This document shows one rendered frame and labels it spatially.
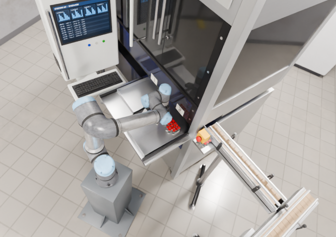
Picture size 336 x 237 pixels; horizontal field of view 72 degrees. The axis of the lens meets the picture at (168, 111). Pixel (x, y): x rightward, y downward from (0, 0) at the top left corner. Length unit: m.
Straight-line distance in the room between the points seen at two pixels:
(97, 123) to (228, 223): 1.82
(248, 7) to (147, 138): 1.08
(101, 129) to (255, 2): 0.81
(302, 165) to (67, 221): 2.60
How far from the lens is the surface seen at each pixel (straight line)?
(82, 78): 2.14
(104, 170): 1.44
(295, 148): 3.29
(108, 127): 1.10
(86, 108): 1.14
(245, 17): 1.03
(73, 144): 2.71
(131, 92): 1.90
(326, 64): 4.31
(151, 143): 1.65
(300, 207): 1.80
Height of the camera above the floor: 2.35
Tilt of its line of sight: 54 degrees down
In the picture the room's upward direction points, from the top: 13 degrees clockwise
